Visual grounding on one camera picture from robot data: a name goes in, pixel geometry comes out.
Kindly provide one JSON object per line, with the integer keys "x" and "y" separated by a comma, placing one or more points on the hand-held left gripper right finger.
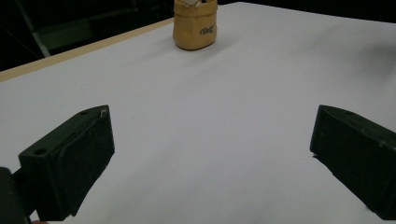
{"x": 358, "y": 155}

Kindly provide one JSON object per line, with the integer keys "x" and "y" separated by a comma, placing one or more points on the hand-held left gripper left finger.
{"x": 68, "y": 161}

